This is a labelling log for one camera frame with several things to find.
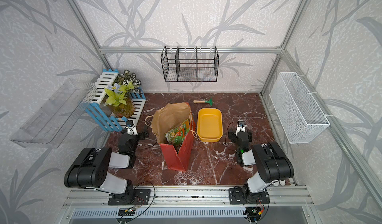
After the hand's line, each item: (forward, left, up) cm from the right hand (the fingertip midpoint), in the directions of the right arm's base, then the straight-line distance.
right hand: (240, 127), depth 94 cm
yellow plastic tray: (+5, +19, -5) cm, 21 cm away
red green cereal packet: (-6, +40, +1) cm, 41 cm away
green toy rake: (+27, +18, -5) cm, 32 cm away
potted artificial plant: (+13, +74, +18) cm, 77 cm away
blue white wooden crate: (0, +81, +15) cm, 82 cm away
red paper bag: (+1, +47, +9) cm, 48 cm away
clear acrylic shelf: (-15, +92, +27) cm, 97 cm away
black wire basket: (+41, +32, +20) cm, 56 cm away
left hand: (0, +63, +6) cm, 63 cm away
